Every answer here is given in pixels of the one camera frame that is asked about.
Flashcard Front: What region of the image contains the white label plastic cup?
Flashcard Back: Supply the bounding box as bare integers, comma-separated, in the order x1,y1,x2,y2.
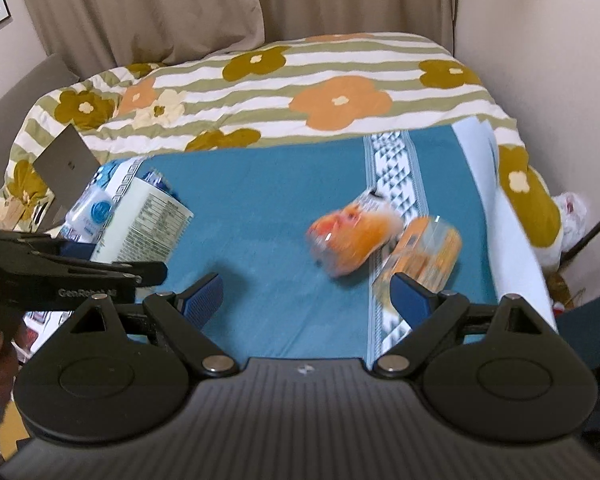
91,178,194,263

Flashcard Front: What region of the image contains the white plastic bag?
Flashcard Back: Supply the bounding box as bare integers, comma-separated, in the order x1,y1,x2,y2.
552,192,588,252

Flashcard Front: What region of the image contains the grey headboard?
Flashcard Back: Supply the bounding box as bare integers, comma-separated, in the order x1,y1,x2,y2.
0,54,79,189

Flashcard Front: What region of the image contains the blue patterned table cloth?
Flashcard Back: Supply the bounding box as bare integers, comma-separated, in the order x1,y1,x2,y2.
24,115,560,369

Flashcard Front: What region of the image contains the white blue-logo plastic cup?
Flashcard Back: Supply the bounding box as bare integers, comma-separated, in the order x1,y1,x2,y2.
59,185,114,243

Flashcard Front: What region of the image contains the floral striped duvet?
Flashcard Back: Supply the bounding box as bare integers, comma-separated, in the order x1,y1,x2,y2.
0,32,564,269

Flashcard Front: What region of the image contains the blue label plastic cup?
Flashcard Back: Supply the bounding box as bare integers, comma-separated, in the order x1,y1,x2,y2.
142,169,178,200

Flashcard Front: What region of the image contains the grey laptop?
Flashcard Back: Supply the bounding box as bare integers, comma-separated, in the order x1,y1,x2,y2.
33,124,100,231

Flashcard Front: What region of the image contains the beige curtain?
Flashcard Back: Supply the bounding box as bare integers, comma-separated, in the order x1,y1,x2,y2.
24,0,457,77

